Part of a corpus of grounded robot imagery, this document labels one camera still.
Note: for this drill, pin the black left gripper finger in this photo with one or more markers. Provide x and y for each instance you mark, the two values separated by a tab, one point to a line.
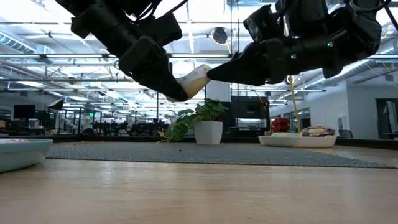
149	65

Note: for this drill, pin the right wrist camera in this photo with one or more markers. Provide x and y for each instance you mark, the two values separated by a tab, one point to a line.
261	23

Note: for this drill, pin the teal round plate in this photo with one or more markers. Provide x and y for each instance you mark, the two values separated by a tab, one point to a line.
21	154

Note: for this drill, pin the black monitor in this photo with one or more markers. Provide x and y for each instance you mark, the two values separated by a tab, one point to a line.
24	111

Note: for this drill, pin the red cabinet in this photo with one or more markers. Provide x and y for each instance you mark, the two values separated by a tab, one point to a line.
280	124

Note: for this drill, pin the grey woven placemat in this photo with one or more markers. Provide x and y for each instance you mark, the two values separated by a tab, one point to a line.
202	154

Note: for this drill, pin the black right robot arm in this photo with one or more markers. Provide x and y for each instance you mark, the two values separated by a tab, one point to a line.
357	31

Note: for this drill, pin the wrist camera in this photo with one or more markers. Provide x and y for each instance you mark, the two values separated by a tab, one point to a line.
261	23
161	29

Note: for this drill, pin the white round plate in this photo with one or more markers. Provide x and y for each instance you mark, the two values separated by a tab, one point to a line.
298	142

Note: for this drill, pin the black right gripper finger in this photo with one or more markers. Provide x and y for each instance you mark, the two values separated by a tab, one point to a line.
255	65

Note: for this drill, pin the green plant in white pot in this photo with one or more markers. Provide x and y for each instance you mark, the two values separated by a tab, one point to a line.
208	132

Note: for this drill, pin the black office chair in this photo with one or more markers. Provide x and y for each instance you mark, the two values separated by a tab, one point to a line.
345	133

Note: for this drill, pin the white frosted donut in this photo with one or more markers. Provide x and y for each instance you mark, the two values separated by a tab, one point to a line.
194	81

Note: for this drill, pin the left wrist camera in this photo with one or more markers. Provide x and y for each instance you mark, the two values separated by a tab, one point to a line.
161	29

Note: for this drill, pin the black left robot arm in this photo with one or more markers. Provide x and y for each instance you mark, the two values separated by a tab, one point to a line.
71	3

